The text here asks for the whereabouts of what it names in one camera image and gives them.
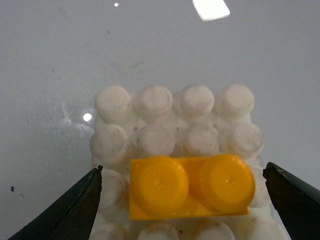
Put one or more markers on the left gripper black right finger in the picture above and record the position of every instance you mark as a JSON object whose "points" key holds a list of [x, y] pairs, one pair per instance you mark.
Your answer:
{"points": [[297, 202]]}

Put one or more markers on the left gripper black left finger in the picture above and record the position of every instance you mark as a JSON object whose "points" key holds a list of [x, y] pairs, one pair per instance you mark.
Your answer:
{"points": [[71, 216]]}

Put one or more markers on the yellow two-stud block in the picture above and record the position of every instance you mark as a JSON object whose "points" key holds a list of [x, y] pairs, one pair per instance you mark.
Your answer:
{"points": [[163, 187]]}

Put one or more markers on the white studded base plate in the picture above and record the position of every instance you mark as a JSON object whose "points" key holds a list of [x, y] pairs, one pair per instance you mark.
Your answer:
{"points": [[193, 122]]}

